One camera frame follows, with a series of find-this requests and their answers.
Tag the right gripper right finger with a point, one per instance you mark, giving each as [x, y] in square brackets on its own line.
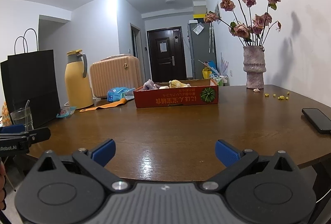
[236, 162]

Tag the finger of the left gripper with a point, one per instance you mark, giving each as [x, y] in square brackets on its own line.
[38, 135]
[12, 129]

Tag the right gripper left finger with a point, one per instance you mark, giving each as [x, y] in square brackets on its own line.
[92, 163]

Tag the yellow white plush toy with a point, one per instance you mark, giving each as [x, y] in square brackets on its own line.
[175, 84]

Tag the person's left hand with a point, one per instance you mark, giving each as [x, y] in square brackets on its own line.
[2, 187]

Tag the drinking glass with straw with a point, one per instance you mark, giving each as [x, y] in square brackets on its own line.
[23, 116]

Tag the small snack packet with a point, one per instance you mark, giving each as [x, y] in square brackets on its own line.
[66, 111]

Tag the black paper bag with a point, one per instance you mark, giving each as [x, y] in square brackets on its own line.
[28, 79]

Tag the yellow thermos jug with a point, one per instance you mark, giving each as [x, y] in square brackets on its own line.
[77, 80]

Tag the blue tissue pack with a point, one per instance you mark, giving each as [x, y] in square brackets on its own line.
[118, 93]

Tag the orange cardboard box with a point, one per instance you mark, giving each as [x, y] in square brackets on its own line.
[201, 92]

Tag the black smartphone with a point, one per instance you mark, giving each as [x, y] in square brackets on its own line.
[318, 119]

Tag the pink fluffy cloth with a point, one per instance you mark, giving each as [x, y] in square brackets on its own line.
[150, 85]

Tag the peach hard-shell suitcase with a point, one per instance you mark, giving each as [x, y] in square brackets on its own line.
[115, 71]

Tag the pink ribbed vase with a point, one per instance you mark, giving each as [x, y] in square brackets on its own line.
[254, 66]

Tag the dried pink roses bouquet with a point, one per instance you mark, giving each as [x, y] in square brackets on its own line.
[250, 29]

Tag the grey tall cabinet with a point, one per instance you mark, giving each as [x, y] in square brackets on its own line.
[201, 47]

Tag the dark brown entrance door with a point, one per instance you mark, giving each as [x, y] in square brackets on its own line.
[167, 55]

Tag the wire storage rack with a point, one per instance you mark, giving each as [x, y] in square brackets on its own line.
[221, 80]

